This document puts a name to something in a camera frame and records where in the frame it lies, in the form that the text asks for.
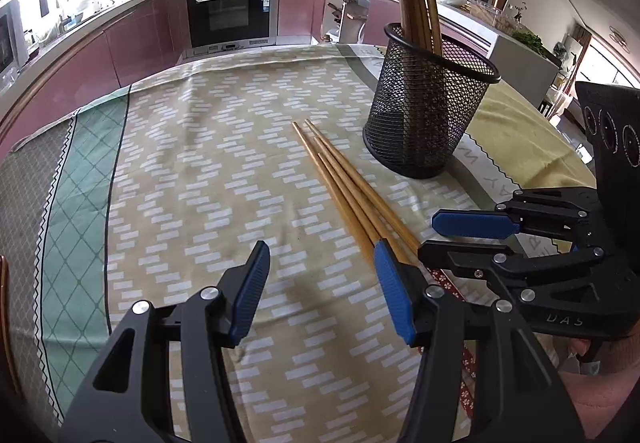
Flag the built-in black oven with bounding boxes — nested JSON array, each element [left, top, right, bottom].
[[185, 0, 281, 49]]

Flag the silver microwave oven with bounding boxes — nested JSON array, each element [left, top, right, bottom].
[[0, 0, 29, 79]]

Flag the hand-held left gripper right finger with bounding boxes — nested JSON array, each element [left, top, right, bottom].
[[374, 239, 586, 443]]

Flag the clear food container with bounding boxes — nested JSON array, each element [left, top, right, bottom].
[[470, 0, 507, 21]]

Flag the green leafy vegetables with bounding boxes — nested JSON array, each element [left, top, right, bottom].
[[512, 30, 549, 55]]

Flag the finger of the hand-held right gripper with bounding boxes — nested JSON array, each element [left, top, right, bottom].
[[418, 240, 606, 304], [432, 188, 601, 244]]

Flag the patterned tablecloth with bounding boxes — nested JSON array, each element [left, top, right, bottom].
[[0, 43, 598, 443]]

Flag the person's right hand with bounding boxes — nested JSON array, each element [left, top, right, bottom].
[[570, 325, 640, 374]]

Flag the pink base cabinet row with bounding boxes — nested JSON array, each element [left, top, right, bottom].
[[277, 0, 501, 61], [0, 0, 188, 139]]

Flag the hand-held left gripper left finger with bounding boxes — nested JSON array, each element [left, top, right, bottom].
[[57, 240, 271, 443]]

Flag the wooden chopstick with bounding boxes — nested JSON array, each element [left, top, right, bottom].
[[311, 133, 413, 259], [292, 122, 382, 251], [314, 138, 401, 256], [304, 119, 453, 291]]

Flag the black mesh utensil holder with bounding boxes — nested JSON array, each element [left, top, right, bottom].
[[362, 22, 501, 179]]

